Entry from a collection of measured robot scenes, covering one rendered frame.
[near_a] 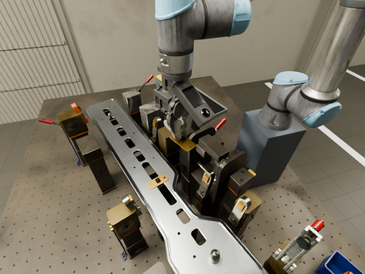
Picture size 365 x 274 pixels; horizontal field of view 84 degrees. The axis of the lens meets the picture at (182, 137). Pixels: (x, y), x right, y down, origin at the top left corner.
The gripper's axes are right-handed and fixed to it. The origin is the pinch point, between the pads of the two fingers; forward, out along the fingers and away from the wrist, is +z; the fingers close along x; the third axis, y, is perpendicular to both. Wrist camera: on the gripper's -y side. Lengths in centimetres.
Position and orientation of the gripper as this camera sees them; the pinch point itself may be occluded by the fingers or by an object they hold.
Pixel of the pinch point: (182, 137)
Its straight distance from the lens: 59.0
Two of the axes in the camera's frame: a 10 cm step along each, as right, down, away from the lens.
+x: -7.4, 4.6, -4.9
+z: 0.0, 7.3, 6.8
